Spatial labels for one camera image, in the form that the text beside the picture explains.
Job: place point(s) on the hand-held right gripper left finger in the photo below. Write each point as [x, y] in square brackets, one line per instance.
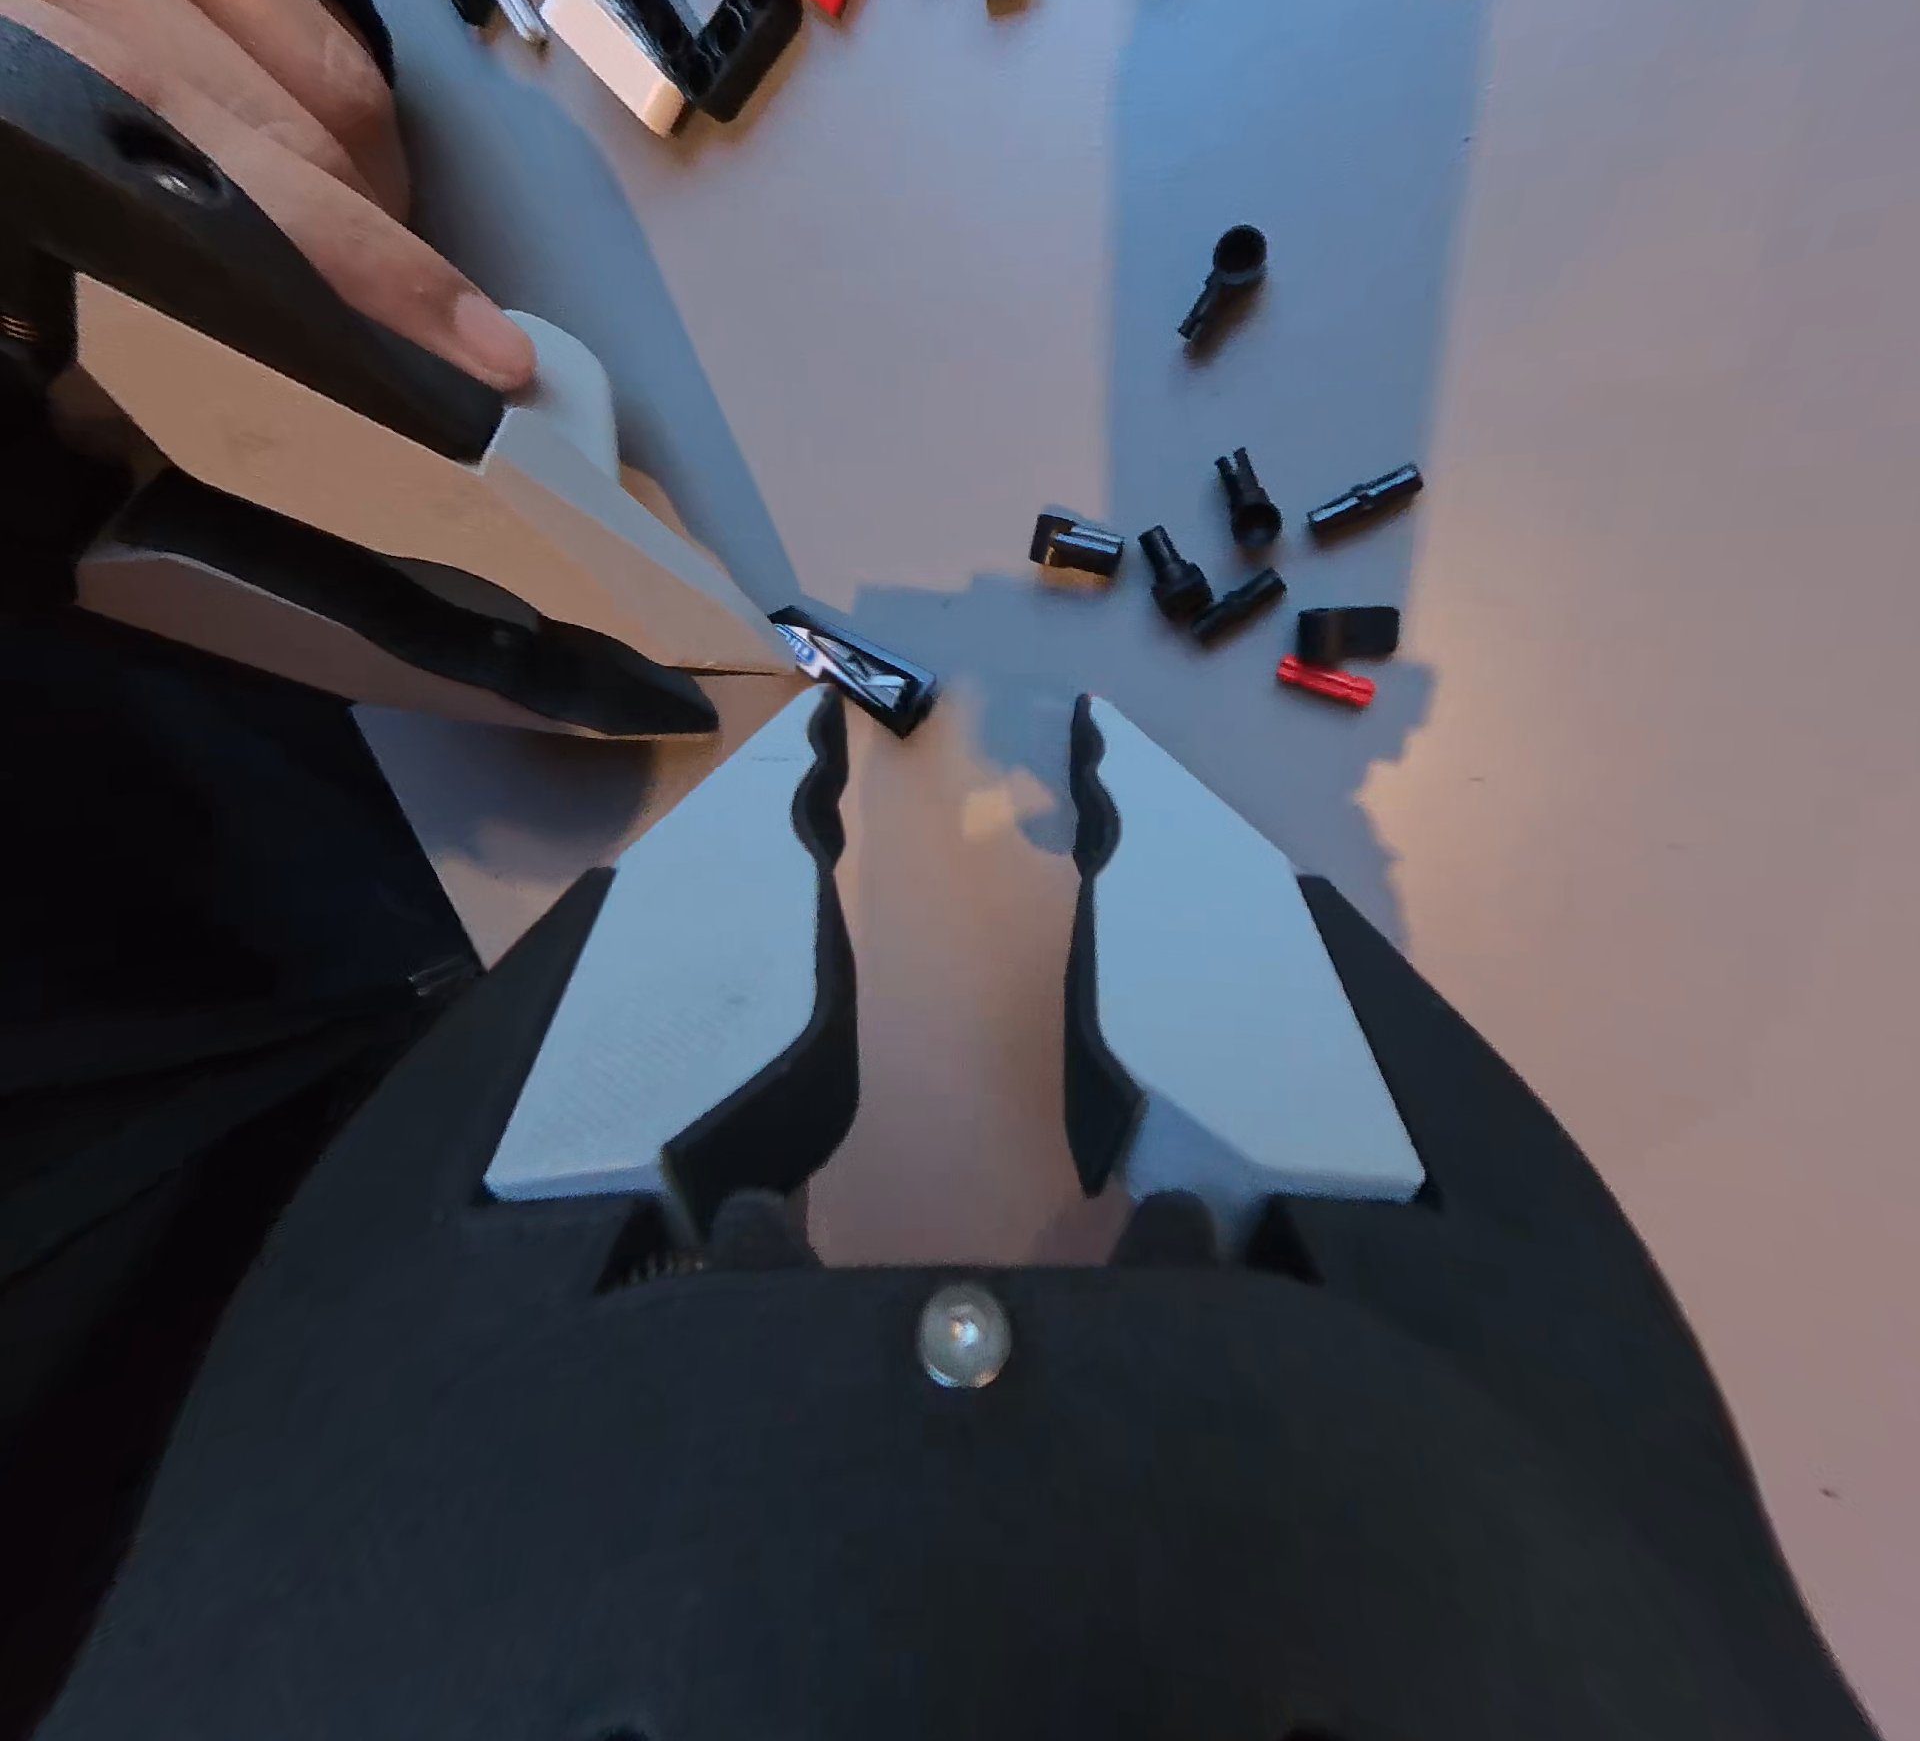
[661, 990]

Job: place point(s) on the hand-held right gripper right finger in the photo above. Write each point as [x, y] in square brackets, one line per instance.
[1244, 990]

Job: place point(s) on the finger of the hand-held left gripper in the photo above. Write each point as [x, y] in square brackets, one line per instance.
[571, 526]
[299, 638]

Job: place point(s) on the black sloped brick with sticker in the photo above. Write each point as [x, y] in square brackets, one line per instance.
[859, 671]

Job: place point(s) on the black elbow connector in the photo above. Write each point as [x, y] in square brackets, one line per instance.
[1081, 548]

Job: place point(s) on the grey desk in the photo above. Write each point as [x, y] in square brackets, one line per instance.
[1651, 571]

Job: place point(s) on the person's left hand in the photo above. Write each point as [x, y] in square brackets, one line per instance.
[255, 76]

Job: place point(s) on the person's black clothing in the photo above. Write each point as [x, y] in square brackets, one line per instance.
[182, 871]

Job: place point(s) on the red pin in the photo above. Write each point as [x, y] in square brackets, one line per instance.
[1329, 680]

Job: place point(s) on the small black flat beam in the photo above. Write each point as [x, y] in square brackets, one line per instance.
[1344, 632]

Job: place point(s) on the short black pin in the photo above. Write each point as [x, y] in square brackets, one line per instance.
[1239, 606]

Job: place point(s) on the black stubby connector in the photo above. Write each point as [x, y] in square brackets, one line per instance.
[1179, 578]

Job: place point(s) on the black socket pin connector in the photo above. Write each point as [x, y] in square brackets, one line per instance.
[1253, 513]

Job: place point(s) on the long black pin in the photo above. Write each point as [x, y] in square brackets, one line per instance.
[1363, 500]

